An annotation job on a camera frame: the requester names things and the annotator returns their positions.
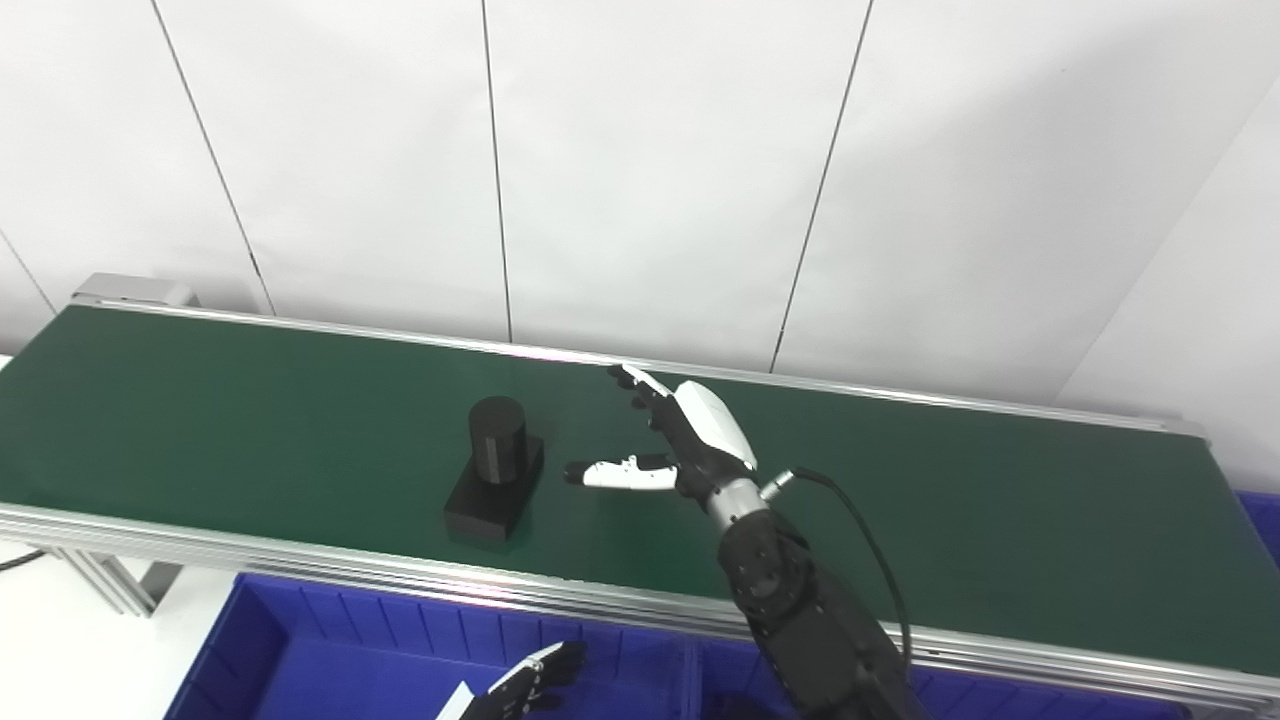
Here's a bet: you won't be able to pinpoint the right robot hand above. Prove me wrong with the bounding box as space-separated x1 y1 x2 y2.
565 364 761 511

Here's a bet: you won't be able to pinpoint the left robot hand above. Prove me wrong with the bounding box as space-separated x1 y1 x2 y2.
435 642 589 720

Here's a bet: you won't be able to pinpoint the blue plastic bin, grey parts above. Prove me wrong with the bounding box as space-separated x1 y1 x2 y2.
164 572 701 720

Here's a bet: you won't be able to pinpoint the black cylinder-on-block part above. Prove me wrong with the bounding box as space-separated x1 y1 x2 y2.
444 396 546 544

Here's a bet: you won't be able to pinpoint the blue plastic bin, black part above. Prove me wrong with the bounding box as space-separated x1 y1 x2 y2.
690 638 1193 720

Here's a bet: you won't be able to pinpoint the aluminium conveyor leg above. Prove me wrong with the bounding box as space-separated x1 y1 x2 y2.
55 545 183 617

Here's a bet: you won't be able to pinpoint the grey conveyor end housing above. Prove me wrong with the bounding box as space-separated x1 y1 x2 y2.
71 272 201 310

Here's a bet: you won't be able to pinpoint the empty blue plastic bin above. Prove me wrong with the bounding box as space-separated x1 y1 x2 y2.
1236 490 1280 571

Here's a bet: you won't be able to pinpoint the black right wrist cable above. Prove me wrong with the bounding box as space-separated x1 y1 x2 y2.
760 467 913 666

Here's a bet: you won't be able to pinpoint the green conveyor with aluminium frame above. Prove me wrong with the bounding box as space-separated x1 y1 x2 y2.
0 298 1280 713

